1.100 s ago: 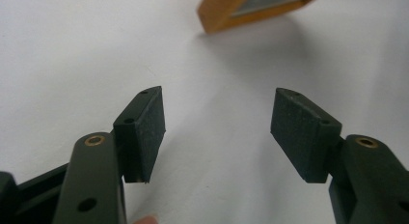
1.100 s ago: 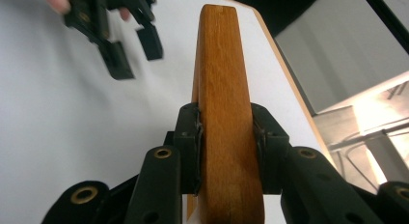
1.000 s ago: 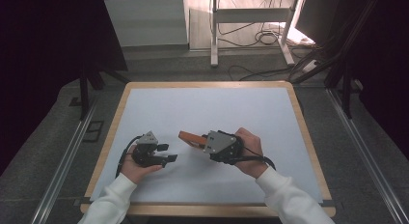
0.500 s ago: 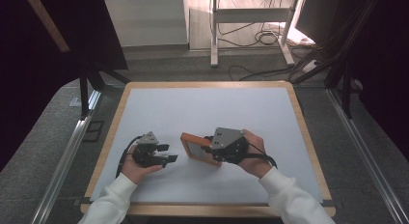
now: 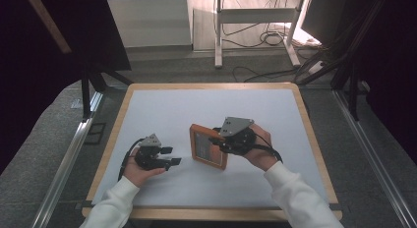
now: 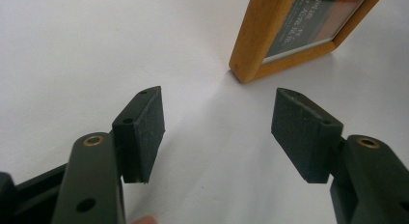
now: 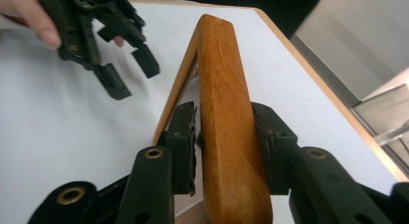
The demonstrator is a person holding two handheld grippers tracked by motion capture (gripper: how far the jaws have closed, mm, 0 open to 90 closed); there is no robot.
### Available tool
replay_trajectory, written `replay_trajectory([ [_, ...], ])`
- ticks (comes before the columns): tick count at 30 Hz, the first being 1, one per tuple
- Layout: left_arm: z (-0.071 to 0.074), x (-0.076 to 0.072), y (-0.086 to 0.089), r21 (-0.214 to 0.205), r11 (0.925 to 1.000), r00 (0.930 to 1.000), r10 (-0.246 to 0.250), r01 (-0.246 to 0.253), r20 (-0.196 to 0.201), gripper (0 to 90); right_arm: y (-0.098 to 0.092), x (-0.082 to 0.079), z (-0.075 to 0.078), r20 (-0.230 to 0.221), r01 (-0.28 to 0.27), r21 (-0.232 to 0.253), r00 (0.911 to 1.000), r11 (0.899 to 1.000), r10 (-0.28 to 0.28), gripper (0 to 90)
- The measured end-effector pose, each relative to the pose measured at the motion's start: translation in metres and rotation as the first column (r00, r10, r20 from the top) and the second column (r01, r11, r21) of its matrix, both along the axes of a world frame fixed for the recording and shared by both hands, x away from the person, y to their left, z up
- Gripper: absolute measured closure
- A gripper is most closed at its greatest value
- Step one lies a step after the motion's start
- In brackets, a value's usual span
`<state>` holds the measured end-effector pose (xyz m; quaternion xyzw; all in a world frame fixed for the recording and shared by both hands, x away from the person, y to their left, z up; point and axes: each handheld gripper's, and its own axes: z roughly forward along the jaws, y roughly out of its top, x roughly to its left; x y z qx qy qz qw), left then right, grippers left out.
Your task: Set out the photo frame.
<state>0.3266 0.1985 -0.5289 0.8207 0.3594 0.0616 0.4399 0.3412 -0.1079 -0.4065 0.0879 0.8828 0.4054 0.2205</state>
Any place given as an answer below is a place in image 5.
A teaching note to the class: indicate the person's right hand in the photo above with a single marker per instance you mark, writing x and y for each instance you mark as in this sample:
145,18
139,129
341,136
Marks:
262,152

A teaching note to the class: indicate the wooden bar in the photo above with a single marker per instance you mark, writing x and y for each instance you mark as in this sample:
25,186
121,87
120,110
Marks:
49,23

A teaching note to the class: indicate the black metal stand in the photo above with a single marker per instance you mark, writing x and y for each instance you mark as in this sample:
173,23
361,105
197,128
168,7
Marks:
353,90
86,97

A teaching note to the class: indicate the aluminium rail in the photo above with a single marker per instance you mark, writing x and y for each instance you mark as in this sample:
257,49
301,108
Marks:
65,169
373,162

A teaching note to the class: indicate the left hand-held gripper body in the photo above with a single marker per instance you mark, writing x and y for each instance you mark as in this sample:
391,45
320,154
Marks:
147,156

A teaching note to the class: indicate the black floor grate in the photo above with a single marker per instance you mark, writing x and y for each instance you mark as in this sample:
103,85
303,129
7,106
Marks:
95,133

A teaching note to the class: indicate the white power strip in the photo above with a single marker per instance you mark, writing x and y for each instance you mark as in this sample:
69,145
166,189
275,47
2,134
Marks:
316,67

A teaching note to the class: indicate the wooden picture frame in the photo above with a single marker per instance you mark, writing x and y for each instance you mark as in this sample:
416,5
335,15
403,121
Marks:
205,149

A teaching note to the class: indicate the person's left hand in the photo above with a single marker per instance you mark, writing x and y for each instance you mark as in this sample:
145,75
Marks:
137,175

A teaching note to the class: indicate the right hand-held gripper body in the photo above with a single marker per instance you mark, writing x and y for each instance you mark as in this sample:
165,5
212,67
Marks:
236,136

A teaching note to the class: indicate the white metal stand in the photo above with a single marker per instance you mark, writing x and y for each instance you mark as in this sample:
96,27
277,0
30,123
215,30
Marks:
255,15

